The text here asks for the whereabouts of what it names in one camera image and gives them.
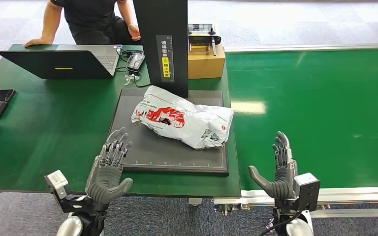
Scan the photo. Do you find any person's right hand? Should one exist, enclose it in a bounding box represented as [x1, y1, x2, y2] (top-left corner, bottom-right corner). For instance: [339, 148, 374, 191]
[23, 38, 53, 48]

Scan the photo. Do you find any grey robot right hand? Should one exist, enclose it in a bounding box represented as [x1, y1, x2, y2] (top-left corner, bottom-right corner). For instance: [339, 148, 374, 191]
[249, 131, 298, 200]

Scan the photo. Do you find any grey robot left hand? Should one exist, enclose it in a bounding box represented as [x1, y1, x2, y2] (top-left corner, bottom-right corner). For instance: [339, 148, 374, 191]
[85, 127, 133, 205]

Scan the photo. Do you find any person's left hand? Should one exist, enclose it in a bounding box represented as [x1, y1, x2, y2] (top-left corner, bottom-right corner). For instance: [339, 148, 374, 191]
[127, 24, 141, 42]

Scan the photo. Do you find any white package with red print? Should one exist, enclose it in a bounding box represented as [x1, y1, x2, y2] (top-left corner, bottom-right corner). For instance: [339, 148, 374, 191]
[130, 85, 235, 150]

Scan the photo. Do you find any dark grey laptop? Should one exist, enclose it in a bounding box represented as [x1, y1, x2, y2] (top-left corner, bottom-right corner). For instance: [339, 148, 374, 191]
[0, 44, 123, 80]

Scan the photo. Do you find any black power adapter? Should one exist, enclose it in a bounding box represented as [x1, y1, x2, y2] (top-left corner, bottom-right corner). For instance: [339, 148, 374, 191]
[126, 53, 145, 72]

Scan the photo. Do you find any black scale column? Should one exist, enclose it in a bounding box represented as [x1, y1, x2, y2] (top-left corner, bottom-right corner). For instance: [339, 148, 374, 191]
[132, 0, 189, 98]

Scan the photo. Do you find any person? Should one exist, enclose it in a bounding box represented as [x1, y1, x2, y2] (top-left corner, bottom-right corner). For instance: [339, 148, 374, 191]
[23, 0, 141, 48]

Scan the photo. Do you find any dark grey scale platform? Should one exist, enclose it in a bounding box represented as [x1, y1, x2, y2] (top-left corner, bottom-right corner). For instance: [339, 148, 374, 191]
[109, 88, 230, 177]

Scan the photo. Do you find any black remote controller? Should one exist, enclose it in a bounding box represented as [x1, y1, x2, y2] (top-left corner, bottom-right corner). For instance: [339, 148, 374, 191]
[188, 24, 222, 57]

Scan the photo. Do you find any green belt conveyor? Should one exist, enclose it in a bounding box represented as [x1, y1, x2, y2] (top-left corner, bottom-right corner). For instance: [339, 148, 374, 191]
[213, 43, 378, 219]

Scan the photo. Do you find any brown cardboard box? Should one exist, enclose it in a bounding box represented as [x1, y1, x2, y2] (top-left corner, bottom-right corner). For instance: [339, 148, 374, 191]
[188, 42, 226, 80]

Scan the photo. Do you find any black power cable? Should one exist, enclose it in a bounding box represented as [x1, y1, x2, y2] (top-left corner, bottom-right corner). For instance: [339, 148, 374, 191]
[116, 48, 151, 89]

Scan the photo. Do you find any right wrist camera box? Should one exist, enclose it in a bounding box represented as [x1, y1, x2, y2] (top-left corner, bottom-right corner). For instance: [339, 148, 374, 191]
[292, 173, 321, 212]

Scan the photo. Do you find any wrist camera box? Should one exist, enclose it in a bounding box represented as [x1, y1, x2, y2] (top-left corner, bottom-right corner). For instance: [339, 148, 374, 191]
[44, 170, 69, 200]
[292, 173, 321, 212]

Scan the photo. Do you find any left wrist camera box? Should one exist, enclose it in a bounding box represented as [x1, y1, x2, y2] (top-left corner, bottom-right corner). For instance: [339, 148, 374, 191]
[44, 170, 69, 200]

